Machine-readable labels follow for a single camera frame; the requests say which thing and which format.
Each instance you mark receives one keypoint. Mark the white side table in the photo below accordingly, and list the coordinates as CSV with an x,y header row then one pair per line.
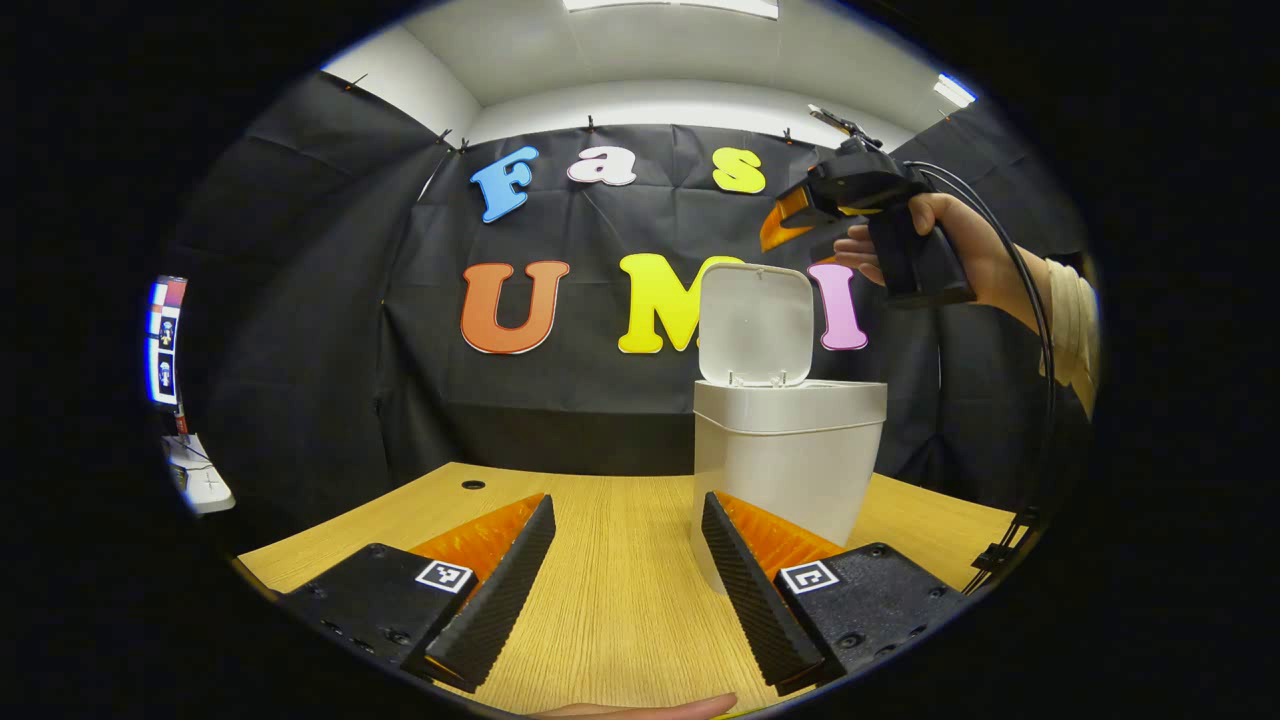
x,y
205,485

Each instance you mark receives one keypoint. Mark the ceiling light strip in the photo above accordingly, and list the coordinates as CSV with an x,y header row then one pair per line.
x,y
955,90

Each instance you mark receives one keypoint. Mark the computer monitor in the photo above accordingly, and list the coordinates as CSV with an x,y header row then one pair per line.
x,y
167,340

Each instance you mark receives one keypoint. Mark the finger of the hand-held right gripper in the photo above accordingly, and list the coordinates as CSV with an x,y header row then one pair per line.
x,y
780,225

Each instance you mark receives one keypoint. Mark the wooden desktop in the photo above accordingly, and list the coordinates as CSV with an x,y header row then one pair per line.
x,y
620,560

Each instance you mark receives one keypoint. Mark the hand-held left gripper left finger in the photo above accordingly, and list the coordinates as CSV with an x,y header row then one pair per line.
x,y
500,600

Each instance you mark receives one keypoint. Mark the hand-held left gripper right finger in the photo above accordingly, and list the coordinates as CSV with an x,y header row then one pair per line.
x,y
755,600

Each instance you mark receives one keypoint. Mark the ceiling light panel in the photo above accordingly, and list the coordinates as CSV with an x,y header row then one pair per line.
x,y
670,6

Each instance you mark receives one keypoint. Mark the white desktop garbage bin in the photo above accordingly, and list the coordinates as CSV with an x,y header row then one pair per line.
x,y
790,460

